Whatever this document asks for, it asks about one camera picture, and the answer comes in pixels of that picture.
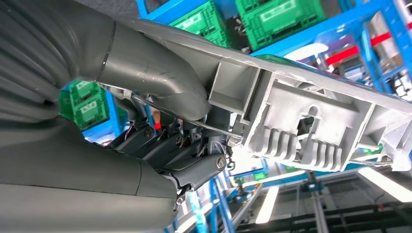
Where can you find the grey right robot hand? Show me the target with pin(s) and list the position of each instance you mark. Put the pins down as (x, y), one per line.
(80, 167)

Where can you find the green plastic crate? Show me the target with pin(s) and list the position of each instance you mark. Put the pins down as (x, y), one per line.
(202, 25)
(280, 22)
(87, 106)

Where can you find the ceiling light strip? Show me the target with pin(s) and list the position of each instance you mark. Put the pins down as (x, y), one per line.
(386, 185)
(267, 205)

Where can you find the red barrier belt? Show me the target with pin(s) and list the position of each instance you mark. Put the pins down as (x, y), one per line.
(351, 51)

